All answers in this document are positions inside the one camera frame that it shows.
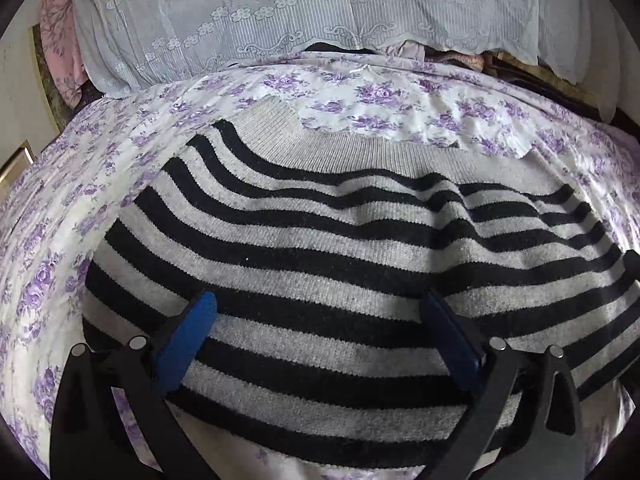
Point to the pink floral cloth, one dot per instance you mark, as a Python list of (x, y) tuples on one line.
[(60, 35)]

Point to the wooden frame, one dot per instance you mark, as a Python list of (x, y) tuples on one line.
[(15, 165)]

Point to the black grey striped sweater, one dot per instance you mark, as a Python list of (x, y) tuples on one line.
[(320, 270)]

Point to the white lace cover cloth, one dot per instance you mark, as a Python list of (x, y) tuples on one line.
[(300, 0)]

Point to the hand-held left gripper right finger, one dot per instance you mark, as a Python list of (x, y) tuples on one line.
[(452, 342)]

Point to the purple floral bedsheet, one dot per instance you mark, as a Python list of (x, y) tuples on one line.
[(100, 200)]

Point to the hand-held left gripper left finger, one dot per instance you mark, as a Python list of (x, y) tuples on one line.
[(182, 342)]

